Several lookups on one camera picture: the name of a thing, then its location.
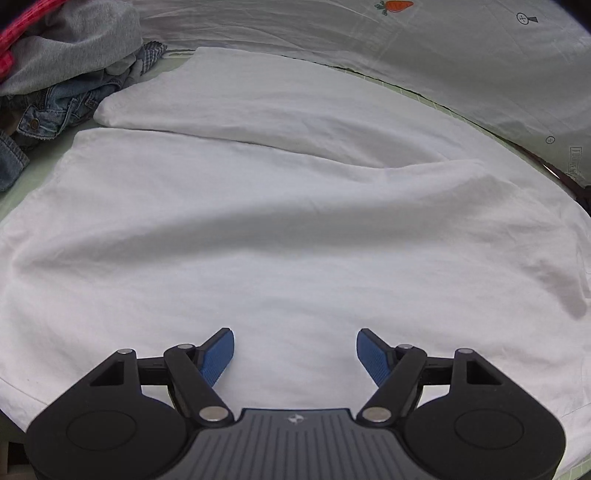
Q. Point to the blue denim jeans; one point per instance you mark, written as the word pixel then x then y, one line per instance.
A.
pixel 30 119

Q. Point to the red fabric basket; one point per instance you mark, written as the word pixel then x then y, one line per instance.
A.
pixel 16 17

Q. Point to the grey sweatshirt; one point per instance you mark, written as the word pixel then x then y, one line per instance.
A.
pixel 79 37

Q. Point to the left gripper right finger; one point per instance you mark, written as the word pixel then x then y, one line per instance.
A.
pixel 458 417

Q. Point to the white trousers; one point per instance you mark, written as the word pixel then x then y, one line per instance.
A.
pixel 277 230

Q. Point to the white carrot-print sheet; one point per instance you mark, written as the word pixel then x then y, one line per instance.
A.
pixel 520 69

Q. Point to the blue checked shirt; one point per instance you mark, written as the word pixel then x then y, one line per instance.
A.
pixel 147 56

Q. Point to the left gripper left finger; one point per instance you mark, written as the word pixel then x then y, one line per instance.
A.
pixel 130 417

